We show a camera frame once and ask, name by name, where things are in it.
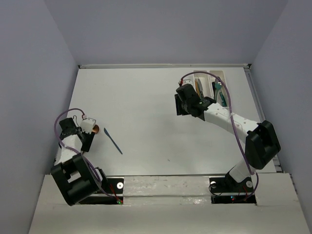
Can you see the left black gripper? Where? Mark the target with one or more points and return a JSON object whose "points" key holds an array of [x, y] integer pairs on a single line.
{"points": [[86, 146]]}

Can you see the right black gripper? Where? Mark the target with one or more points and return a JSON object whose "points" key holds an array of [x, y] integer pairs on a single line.
{"points": [[180, 110]]}

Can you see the orange plastic knife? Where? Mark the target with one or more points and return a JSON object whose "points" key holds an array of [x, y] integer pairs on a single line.
{"points": [[197, 87]]}

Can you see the copper spoon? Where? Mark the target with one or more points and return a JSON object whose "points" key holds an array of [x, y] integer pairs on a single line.
{"points": [[96, 129]]}

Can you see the steel spoon green handle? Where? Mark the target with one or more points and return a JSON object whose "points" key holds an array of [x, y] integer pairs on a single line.
{"points": [[217, 88]]}

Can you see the teal plastic spoon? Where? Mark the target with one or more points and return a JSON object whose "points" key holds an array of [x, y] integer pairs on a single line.
{"points": [[221, 97]]}

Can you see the steel knife dark handle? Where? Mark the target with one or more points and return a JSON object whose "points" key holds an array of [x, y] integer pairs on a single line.
{"points": [[200, 87]]}

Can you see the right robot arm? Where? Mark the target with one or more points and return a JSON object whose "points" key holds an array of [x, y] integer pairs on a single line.
{"points": [[260, 139]]}

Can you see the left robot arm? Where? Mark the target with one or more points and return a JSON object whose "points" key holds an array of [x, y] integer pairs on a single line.
{"points": [[73, 173]]}

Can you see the blue plastic knife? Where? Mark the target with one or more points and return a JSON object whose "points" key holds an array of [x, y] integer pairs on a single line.
{"points": [[108, 135]]}

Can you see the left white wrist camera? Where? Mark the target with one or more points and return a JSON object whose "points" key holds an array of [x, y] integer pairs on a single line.
{"points": [[87, 125]]}

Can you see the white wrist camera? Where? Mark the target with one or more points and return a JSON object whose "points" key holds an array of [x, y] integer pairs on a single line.
{"points": [[87, 125], [181, 82]]}

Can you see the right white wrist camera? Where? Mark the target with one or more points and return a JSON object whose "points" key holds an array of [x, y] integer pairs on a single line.
{"points": [[181, 82]]}

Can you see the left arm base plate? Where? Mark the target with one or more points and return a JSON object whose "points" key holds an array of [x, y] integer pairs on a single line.
{"points": [[113, 193]]}

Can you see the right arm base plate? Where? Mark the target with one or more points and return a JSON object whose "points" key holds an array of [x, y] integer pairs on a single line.
{"points": [[224, 194]]}

